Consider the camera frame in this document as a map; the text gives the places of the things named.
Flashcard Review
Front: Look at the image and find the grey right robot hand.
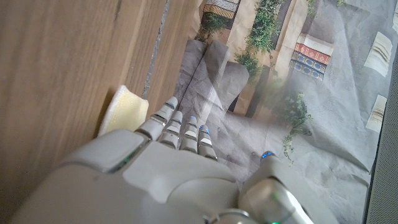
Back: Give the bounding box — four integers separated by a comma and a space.
9, 96, 340, 224

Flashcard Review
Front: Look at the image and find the yellow sticky note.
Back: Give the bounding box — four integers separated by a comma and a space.
98, 85, 149, 137

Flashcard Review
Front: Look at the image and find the printed backdrop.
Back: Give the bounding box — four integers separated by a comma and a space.
172, 0, 398, 224

